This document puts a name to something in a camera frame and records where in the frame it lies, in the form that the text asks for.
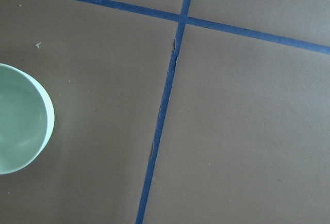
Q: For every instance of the green bowl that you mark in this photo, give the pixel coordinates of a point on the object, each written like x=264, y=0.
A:
x=27, y=119

